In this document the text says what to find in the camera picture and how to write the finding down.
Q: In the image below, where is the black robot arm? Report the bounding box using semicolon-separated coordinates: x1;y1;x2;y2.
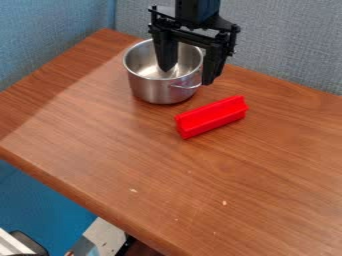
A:
148;0;240;85

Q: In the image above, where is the red plastic block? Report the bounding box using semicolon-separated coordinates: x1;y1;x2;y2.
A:
175;95;248;139

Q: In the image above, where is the metal pot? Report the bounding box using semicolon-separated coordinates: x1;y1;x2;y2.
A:
123;39;203;104

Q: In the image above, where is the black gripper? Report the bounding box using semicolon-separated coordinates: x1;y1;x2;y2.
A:
148;4;240;85

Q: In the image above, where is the grey white box under table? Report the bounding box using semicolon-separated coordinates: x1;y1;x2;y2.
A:
64;218;127;256

